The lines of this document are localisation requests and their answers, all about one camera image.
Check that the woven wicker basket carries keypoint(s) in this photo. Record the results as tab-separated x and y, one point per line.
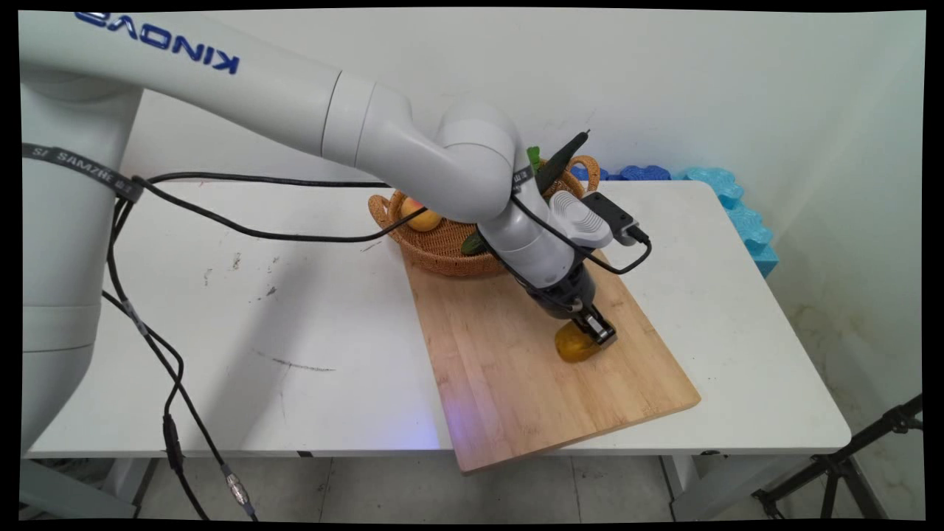
442	254

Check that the green toy leaf vegetable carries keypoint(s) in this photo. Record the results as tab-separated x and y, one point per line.
533	156

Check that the brown toy potato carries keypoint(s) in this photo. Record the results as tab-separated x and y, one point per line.
571	348

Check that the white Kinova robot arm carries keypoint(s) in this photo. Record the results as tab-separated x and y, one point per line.
221	81

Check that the black tripod stand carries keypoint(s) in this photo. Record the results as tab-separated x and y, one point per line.
833	468

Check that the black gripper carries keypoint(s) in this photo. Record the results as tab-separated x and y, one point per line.
564	295

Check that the dark green toy cucumber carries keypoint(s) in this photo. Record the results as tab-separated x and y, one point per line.
560	158

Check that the light blue foam piece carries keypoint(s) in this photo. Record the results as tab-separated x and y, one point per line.
745	221

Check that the toy peach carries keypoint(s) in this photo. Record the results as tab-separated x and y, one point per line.
422	220

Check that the wooden cutting board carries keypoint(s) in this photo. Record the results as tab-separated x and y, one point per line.
516	398

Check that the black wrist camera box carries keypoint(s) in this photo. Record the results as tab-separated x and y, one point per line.
611	212

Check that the white table leg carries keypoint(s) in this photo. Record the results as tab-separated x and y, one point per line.
682	479

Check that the dark blue foam piece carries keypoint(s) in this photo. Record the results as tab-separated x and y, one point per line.
641	173

